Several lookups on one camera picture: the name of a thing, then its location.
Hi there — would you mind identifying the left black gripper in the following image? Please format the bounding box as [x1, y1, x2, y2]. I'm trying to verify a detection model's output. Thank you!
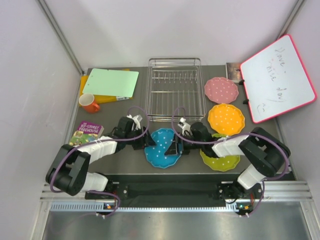
[125, 126, 157, 151]

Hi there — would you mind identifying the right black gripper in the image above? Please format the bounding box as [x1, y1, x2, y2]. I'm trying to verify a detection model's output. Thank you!
[164, 132, 204, 156]

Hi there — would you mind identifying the blue polka dot plate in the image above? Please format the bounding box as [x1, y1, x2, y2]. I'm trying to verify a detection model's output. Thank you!
[144, 128, 181, 169]

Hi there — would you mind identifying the green polka dot plate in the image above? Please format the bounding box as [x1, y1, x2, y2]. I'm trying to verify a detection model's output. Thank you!
[199, 150, 241, 172]

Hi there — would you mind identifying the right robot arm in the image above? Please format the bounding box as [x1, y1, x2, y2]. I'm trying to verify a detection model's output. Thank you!
[165, 122, 291, 198]

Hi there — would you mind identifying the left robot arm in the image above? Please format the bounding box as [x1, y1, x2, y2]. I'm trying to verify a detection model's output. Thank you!
[45, 115, 156, 199]

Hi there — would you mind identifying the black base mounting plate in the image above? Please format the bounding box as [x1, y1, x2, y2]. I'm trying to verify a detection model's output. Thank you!
[84, 173, 265, 203]

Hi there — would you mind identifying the orange polka dot plate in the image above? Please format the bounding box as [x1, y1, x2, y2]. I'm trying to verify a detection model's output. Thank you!
[207, 103, 245, 136]

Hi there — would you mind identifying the treehouse paperback book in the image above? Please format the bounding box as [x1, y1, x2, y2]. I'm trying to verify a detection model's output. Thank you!
[68, 121, 104, 146]

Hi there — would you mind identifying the orange mug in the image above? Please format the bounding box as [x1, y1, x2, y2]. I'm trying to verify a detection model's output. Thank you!
[78, 93, 100, 114]

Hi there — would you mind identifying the pink polka dot plate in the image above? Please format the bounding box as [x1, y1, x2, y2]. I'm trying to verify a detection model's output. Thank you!
[204, 77, 239, 104]

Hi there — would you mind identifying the light green cutting board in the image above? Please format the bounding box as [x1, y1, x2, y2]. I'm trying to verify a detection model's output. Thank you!
[82, 68, 139, 98]

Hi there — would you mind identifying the pink framed whiteboard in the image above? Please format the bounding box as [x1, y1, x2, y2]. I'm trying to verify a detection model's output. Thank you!
[240, 34, 318, 124]

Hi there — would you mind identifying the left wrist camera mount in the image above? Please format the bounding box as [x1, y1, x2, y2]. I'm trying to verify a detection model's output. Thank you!
[126, 114, 143, 131]

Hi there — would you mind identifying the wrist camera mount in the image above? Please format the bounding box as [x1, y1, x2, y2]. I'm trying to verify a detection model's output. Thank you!
[126, 114, 143, 131]
[177, 117, 191, 136]

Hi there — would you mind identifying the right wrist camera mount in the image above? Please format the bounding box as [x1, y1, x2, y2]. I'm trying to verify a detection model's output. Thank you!
[177, 117, 191, 136]

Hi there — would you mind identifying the metal wire dish rack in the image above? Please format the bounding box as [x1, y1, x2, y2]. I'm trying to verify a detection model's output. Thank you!
[145, 57, 207, 122]

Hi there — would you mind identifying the white slotted cable duct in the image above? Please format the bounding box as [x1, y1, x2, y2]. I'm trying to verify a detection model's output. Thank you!
[49, 201, 253, 213]

